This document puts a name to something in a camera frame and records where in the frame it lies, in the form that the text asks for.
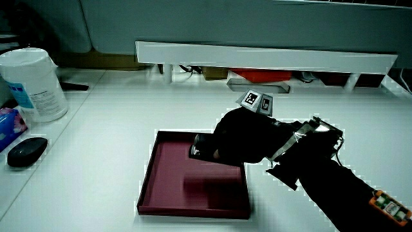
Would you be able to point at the black computer mouse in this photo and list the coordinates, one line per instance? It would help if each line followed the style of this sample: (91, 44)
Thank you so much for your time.
(27, 151)

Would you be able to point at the dark red box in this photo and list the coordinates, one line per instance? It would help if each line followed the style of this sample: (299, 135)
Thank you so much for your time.
(334, 79)

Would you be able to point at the flat black object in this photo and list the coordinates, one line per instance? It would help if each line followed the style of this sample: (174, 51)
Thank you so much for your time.
(74, 86)

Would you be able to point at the black stapper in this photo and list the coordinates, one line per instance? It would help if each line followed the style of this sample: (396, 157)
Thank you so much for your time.
(200, 145)

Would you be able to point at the white desk riser shelf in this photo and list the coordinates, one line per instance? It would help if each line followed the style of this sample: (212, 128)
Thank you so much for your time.
(257, 58)

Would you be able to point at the brown cardboard box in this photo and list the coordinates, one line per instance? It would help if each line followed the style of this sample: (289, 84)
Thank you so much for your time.
(215, 73)

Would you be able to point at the white wipes canister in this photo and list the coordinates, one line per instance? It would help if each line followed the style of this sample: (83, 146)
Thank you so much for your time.
(33, 87)

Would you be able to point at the grey metal tray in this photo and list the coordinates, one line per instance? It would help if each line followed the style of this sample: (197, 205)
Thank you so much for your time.
(277, 87)

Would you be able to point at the blue pink tissue pack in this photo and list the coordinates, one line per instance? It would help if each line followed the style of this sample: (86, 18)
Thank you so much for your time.
(9, 125)

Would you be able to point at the brown wooden board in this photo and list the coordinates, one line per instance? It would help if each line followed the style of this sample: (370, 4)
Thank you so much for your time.
(103, 60)

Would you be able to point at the black wrist sensor module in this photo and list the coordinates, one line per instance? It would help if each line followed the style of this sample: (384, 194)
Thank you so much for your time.
(325, 132)

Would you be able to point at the person's right hand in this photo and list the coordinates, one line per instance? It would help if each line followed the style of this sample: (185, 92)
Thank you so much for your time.
(248, 138)

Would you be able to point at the orange box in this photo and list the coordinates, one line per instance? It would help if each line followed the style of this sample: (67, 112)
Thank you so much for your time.
(262, 75)

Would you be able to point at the dark red square plate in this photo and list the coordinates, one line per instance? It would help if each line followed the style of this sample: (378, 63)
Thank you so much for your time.
(180, 190)

